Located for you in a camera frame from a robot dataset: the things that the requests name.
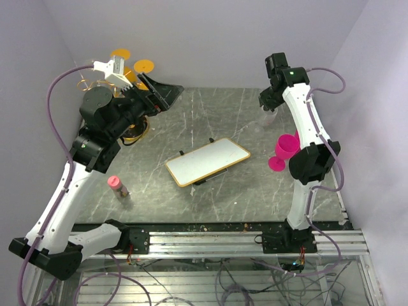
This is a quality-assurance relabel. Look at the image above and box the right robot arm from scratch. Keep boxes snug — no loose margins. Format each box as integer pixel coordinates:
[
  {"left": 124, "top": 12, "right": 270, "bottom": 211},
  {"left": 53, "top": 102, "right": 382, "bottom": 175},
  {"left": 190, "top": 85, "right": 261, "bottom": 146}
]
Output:
[{"left": 259, "top": 52, "right": 340, "bottom": 252}]

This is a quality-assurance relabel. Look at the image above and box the clear wine glass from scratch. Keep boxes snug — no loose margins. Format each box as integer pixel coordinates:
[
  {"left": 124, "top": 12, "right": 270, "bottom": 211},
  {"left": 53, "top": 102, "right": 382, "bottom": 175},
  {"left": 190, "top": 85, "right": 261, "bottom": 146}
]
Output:
[{"left": 248, "top": 106, "right": 278, "bottom": 136}]

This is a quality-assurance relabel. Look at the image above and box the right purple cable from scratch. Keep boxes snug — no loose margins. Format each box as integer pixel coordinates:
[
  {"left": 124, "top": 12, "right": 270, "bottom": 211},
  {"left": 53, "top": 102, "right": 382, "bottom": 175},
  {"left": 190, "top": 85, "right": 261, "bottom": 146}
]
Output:
[{"left": 305, "top": 67, "right": 347, "bottom": 275}]

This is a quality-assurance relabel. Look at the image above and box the white tablet yellow frame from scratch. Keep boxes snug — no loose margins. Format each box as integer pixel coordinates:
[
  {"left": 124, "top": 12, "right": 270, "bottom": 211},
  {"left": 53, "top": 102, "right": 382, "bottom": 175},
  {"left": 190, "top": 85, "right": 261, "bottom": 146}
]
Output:
[{"left": 165, "top": 138, "right": 251, "bottom": 187}]

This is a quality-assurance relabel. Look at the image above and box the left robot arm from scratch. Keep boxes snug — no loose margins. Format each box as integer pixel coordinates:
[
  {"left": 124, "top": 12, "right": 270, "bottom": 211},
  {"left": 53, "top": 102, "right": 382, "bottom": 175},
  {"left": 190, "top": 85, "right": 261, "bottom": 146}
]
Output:
[{"left": 9, "top": 73, "right": 184, "bottom": 281}]

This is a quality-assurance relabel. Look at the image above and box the purple cable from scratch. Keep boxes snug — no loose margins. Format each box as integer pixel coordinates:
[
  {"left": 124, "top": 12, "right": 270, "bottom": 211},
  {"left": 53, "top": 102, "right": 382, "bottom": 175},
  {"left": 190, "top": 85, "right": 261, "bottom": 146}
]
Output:
[
  {"left": 17, "top": 63, "right": 96, "bottom": 306},
  {"left": 305, "top": 67, "right": 347, "bottom": 275}
]

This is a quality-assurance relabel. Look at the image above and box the black wire tablet stand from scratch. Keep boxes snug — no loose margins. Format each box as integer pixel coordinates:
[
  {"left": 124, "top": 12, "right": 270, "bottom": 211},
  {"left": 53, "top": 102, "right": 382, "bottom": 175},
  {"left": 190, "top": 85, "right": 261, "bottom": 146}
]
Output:
[{"left": 178, "top": 137, "right": 228, "bottom": 186}]

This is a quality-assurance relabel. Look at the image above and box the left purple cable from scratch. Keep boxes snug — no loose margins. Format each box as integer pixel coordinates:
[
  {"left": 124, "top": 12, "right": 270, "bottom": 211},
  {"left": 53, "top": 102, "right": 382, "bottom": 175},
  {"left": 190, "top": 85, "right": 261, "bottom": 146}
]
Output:
[{"left": 17, "top": 63, "right": 96, "bottom": 306}]

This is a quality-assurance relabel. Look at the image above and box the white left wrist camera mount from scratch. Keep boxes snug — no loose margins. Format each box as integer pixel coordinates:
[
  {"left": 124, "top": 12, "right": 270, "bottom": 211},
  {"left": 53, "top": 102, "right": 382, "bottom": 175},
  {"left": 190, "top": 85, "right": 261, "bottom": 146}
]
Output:
[{"left": 93, "top": 55, "right": 135, "bottom": 92}]

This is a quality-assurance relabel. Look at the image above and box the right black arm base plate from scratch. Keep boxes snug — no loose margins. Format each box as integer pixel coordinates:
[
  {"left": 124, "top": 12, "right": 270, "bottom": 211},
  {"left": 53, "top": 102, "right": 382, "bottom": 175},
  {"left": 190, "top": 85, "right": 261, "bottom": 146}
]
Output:
[{"left": 254, "top": 229, "right": 317, "bottom": 254}]

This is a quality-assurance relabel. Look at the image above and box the gold wire wine glass rack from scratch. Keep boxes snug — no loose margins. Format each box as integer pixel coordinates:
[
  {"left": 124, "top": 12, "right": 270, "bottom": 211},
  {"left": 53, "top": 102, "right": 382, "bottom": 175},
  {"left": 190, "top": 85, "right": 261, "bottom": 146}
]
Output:
[{"left": 76, "top": 78, "right": 150, "bottom": 146}]

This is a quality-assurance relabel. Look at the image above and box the small bottle pink cap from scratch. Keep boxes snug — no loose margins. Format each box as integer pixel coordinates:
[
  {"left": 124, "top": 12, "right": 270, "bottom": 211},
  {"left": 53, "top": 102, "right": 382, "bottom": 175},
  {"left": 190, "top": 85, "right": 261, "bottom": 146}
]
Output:
[{"left": 107, "top": 175, "right": 129, "bottom": 200}]

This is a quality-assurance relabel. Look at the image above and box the cable tangle under table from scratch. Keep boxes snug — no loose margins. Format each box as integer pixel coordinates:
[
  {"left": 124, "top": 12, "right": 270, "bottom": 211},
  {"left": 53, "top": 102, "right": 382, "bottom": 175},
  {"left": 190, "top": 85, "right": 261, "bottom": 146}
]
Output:
[{"left": 73, "top": 251, "right": 351, "bottom": 306}]

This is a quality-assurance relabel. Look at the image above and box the yellow wine glass rear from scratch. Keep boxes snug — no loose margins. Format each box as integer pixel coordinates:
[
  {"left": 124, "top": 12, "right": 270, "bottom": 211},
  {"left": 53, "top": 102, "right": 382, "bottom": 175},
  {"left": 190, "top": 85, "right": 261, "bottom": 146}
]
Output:
[{"left": 110, "top": 48, "right": 136, "bottom": 82}]

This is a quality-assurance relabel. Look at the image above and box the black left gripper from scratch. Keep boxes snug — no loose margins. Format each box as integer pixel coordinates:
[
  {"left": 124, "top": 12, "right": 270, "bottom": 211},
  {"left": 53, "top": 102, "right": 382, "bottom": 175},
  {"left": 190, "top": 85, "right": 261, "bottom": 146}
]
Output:
[{"left": 108, "top": 71, "right": 184, "bottom": 140}]

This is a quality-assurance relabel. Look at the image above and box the yellow wine glass front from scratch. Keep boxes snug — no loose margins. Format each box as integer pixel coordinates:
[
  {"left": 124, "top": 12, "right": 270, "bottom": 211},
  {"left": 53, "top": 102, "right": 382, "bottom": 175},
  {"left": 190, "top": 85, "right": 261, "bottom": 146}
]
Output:
[{"left": 133, "top": 59, "right": 155, "bottom": 73}]

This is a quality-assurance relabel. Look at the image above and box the yellow wine glass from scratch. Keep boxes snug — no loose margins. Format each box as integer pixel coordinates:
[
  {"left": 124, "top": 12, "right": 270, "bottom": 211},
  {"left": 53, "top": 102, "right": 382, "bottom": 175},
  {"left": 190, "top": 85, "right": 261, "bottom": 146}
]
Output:
[
  {"left": 110, "top": 48, "right": 136, "bottom": 82},
  {"left": 133, "top": 59, "right": 155, "bottom": 73}
]

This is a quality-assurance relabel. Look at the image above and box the pink wine glass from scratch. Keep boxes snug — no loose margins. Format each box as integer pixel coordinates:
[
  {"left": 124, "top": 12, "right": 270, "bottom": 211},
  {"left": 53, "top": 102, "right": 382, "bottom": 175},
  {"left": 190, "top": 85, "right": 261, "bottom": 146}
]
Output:
[
  {"left": 268, "top": 134, "right": 300, "bottom": 171},
  {"left": 294, "top": 130, "right": 300, "bottom": 141}
]

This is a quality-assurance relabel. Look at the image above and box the aluminium mounting rail frame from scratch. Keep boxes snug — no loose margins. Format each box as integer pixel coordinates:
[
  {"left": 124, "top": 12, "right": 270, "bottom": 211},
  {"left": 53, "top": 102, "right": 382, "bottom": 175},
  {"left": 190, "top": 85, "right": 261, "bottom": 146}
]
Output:
[{"left": 24, "top": 222, "right": 385, "bottom": 305}]

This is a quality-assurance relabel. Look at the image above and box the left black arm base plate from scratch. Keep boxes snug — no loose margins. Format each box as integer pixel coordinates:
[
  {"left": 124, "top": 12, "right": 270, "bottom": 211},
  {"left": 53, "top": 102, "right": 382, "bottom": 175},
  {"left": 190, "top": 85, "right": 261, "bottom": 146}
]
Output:
[{"left": 123, "top": 227, "right": 150, "bottom": 254}]

